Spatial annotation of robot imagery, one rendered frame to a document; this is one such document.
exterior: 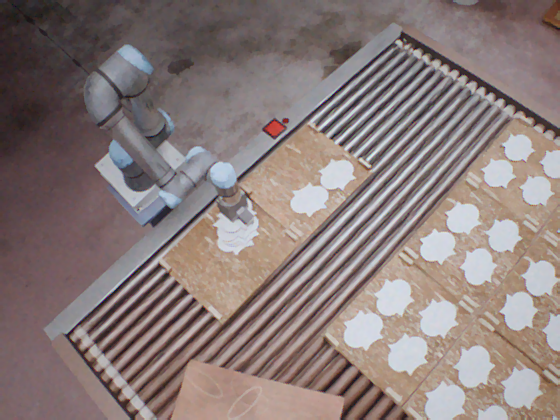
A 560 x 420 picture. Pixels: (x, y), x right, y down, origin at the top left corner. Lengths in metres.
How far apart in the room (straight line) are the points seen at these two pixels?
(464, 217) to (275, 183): 0.73
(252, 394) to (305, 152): 0.96
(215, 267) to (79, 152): 1.95
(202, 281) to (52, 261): 1.59
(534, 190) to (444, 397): 0.88
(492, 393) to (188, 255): 1.16
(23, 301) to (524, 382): 2.67
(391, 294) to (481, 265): 0.35
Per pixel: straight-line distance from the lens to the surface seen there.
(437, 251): 1.80
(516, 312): 1.81
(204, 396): 1.57
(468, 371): 1.71
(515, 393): 1.75
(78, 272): 3.07
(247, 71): 3.57
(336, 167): 1.92
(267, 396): 1.54
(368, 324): 1.68
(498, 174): 2.03
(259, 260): 1.76
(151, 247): 1.90
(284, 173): 1.91
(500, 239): 1.89
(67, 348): 1.86
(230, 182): 1.54
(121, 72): 1.50
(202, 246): 1.82
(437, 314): 1.73
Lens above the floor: 2.57
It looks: 63 degrees down
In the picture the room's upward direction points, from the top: 9 degrees counter-clockwise
